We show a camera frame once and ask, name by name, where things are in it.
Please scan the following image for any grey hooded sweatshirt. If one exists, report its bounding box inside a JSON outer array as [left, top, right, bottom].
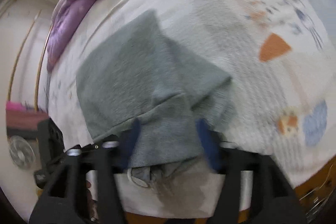
[[76, 10, 232, 186]]

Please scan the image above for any white electric fan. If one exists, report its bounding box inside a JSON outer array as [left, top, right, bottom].
[[9, 136, 36, 169]]

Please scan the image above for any dark red framed board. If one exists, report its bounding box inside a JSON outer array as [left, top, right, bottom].
[[6, 101, 49, 139]]

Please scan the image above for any upper wooden wall rail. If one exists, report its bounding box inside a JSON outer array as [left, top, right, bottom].
[[7, 9, 42, 101]]

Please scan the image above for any wooden wall rail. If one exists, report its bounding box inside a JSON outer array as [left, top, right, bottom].
[[34, 24, 53, 111], [7, 9, 42, 101]]

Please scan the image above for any lower wooden wall rail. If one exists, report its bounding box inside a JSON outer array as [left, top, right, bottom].
[[34, 24, 53, 111]]

